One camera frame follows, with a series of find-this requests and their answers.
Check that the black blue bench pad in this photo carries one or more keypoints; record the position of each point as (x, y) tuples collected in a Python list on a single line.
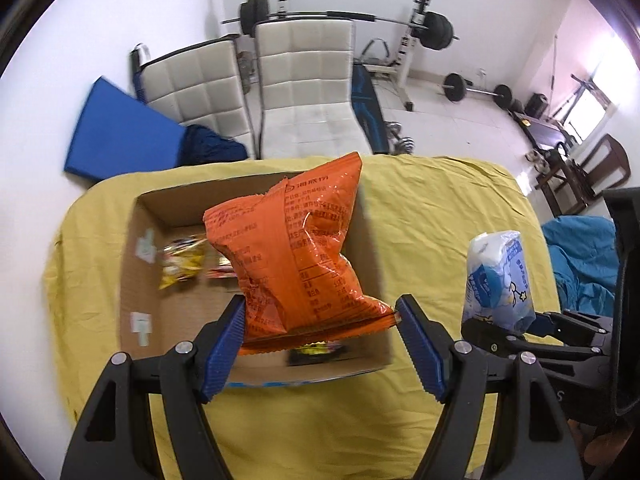
[(368, 111)]

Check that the white weight bench rack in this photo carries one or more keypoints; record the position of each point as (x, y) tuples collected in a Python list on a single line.
[(396, 70)]

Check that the right white quilted chair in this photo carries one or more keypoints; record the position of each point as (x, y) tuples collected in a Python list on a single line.
[(305, 84)]

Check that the person right hand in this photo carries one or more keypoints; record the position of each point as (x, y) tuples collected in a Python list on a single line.
[(614, 455)]

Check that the red floral snack bag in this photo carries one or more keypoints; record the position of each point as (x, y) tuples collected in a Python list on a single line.
[(221, 269)]

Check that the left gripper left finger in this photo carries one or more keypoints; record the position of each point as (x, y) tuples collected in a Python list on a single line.
[(114, 437)]

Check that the floor barbell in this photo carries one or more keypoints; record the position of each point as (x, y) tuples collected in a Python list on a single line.
[(456, 89)]

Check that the black yellow snack bag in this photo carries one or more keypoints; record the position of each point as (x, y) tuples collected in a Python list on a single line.
[(317, 353)]

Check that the dark blue cloth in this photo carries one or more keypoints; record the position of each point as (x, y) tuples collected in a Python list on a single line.
[(201, 145)]

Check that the yellow panda snack bag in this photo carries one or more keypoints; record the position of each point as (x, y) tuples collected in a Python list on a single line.
[(182, 260)]

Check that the dumbbell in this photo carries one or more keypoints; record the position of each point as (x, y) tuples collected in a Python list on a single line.
[(399, 144)]

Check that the open cardboard box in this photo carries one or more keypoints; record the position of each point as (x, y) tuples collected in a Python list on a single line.
[(152, 321)]

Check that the blue tissue pack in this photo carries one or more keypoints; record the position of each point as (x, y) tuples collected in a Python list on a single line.
[(497, 287)]

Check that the barbell on rack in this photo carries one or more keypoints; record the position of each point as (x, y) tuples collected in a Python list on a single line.
[(434, 32)]

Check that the orange snack bag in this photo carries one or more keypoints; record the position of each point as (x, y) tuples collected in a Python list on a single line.
[(285, 247)]

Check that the white quilted chair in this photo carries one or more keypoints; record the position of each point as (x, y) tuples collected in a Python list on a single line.
[(305, 84), (201, 85)]

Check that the blue foam mat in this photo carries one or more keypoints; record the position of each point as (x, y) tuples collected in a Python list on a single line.
[(116, 134)]

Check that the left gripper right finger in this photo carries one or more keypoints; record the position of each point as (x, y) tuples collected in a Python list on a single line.
[(530, 438)]

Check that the left white quilted chair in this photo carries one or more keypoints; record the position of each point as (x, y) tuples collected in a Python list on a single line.
[(201, 85)]

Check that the brown wooden chair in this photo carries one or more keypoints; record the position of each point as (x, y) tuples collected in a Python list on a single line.
[(571, 187)]

